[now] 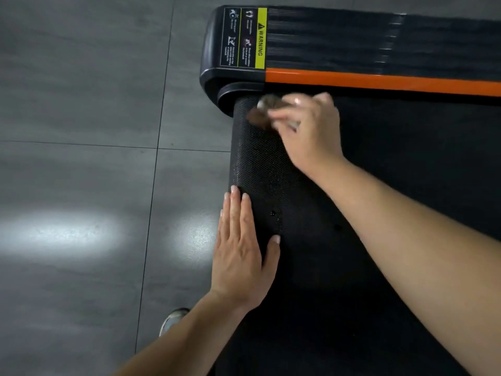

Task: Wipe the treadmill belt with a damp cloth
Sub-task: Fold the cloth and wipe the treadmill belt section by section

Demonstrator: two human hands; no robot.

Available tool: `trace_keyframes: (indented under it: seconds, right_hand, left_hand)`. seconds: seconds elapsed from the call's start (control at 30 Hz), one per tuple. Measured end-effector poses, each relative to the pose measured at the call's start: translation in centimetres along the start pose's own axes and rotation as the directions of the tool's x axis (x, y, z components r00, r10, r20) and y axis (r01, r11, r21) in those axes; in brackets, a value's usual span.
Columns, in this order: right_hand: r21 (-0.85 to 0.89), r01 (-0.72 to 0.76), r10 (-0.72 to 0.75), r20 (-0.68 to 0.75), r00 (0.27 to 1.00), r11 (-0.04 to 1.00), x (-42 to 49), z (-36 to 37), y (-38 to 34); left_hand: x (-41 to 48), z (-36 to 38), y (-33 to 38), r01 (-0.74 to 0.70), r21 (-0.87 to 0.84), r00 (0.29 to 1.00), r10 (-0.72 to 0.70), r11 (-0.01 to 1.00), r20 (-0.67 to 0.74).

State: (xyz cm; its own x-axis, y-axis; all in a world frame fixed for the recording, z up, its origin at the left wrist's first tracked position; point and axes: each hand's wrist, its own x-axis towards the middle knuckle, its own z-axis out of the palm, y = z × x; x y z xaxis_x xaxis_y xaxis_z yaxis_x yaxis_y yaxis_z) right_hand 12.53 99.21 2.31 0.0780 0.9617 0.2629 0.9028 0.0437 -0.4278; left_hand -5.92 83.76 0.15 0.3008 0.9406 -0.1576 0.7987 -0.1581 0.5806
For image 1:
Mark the brown and grey cleaning cloth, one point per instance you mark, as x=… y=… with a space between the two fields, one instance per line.
x=260 y=115

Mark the person's left hand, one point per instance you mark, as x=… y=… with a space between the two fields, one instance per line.
x=238 y=266

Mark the person's right hand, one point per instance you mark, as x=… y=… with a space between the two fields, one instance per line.
x=317 y=137

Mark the person's left grey sneaker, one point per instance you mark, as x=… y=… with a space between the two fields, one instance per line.
x=172 y=319

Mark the person's left forearm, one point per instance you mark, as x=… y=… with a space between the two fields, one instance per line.
x=188 y=340

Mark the person's right forearm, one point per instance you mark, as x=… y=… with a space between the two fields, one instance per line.
x=411 y=246

